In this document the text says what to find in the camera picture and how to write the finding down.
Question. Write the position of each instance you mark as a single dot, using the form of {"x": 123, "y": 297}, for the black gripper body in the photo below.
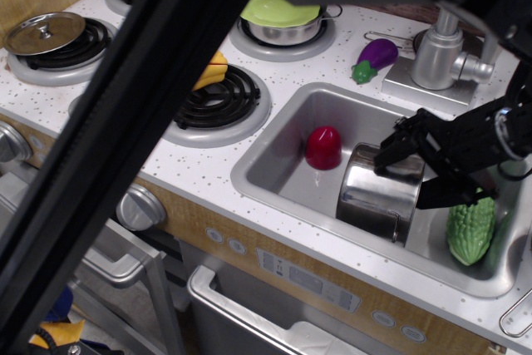
{"x": 460, "y": 147}

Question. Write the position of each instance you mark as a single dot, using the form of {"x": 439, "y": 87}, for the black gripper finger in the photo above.
{"x": 400, "y": 145}
{"x": 445, "y": 192}

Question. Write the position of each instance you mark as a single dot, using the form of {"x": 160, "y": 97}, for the steel pot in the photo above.
{"x": 291, "y": 36}
{"x": 383, "y": 204}

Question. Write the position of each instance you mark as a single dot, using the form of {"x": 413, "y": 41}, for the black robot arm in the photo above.
{"x": 509, "y": 21}

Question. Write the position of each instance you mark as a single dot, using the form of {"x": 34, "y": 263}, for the silver sink basin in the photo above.
{"x": 274, "y": 171}

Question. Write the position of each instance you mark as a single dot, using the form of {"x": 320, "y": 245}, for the steel pot on burner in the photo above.
{"x": 291, "y": 36}

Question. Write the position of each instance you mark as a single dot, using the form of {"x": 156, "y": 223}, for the steel pot lid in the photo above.
{"x": 44, "y": 33}

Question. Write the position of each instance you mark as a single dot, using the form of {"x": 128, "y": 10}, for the green bitter melon toy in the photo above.
{"x": 469, "y": 230}

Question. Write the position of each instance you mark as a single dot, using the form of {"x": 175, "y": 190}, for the red toy cup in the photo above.
{"x": 324, "y": 148}

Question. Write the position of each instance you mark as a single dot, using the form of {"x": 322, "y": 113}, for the silver toy faucet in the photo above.
{"x": 449, "y": 65}

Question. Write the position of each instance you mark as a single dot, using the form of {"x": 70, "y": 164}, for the purple toy eggplant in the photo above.
{"x": 376, "y": 55}

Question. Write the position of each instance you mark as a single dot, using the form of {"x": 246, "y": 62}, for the front right stove burner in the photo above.
{"x": 222, "y": 113}

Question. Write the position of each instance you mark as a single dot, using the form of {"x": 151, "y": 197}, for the back right stove burner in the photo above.
{"x": 250, "y": 46}

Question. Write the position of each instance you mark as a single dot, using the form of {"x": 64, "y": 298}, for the green plastic plate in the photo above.
{"x": 278, "y": 13}

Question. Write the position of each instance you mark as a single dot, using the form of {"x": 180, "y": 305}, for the yellow toy bell pepper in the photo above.
{"x": 214, "y": 72}

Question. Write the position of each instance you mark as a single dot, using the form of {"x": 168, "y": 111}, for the silver dishwasher door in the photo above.
{"x": 249, "y": 317}

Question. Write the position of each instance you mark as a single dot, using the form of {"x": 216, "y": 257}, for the silver oven dial knob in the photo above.
{"x": 139, "y": 209}

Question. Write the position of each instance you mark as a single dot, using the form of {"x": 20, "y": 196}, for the silver oven door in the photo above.
{"x": 133, "y": 291}

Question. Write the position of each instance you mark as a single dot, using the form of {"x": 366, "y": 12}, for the front left stove burner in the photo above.
{"x": 72, "y": 64}

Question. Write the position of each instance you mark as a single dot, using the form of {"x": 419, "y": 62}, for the blue clamp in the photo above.
{"x": 61, "y": 308}

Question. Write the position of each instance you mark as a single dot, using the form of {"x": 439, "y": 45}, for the silver left oven knob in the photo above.
{"x": 13, "y": 145}

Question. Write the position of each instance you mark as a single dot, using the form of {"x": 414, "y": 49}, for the silver wire utensil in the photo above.
{"x": 405, "y": 44}

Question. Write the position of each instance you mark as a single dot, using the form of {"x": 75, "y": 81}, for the wire rack handle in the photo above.
{"x": 516, "y": 321}

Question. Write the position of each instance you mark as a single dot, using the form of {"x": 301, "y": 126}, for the black camera stand pole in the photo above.
{"x": 158, "y": 55}

